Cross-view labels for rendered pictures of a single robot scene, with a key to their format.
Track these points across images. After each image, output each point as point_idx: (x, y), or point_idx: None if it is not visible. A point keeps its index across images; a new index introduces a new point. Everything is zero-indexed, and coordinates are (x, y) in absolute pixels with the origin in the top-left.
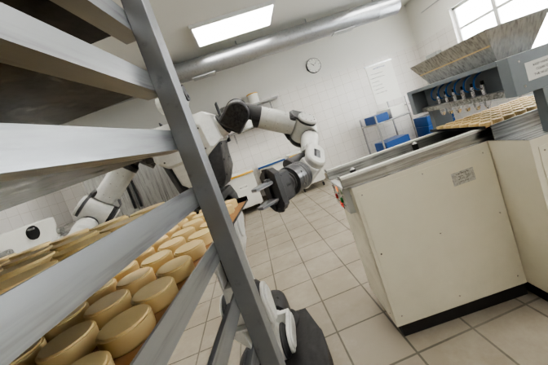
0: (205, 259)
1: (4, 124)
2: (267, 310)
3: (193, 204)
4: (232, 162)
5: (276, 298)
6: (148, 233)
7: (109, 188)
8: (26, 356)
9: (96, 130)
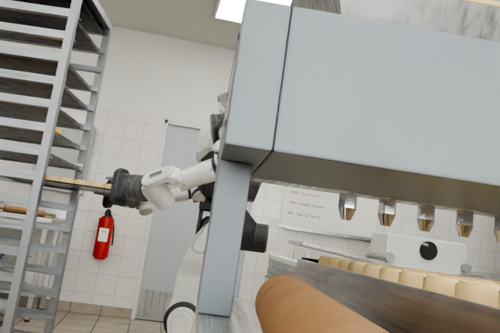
0: (25, 171)
1: None
2: (167, 328)
3: (37, 153)
4: (257, 184)
5: None
6: (5, 146)
7: None
8: None
9: (8, 118)
